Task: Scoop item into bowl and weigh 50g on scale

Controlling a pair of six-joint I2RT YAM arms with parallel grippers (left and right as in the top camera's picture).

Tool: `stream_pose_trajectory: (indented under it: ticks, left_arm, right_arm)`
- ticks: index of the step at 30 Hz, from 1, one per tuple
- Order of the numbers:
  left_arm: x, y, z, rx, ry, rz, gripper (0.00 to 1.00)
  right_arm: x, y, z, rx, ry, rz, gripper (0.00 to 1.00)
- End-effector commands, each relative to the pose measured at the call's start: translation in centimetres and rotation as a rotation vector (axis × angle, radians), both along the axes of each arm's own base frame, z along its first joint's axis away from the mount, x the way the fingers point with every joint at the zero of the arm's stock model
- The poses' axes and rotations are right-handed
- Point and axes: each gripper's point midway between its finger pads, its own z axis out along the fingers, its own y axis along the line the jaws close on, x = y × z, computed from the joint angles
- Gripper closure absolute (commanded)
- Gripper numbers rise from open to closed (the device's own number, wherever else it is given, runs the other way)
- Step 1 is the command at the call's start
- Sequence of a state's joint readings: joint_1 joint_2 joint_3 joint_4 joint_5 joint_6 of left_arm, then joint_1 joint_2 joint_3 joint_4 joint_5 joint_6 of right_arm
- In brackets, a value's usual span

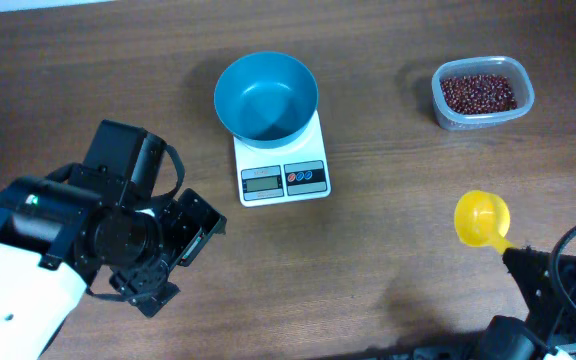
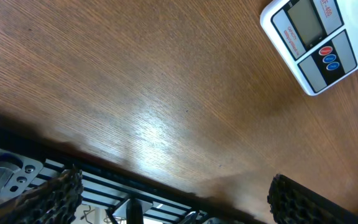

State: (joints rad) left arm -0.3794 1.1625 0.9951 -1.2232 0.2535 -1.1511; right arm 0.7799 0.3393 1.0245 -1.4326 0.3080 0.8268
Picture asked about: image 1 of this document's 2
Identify teal plastic bowl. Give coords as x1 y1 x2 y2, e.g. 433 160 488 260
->
213 51 319 148

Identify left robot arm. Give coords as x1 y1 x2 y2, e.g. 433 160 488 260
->
0 120 226 359

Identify yellow measuring scoop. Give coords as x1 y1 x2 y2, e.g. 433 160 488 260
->
454 190 516 254

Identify clear plastic container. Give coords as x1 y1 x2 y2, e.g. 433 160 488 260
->
431 56 535 131

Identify red azuki beans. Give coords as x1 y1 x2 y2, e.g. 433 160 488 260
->
440 74 518 115

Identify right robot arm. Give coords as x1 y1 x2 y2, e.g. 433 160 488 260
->
454 191 576 359

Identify white digital kitchen scale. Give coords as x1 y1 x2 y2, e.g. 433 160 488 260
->
234 113 332 207

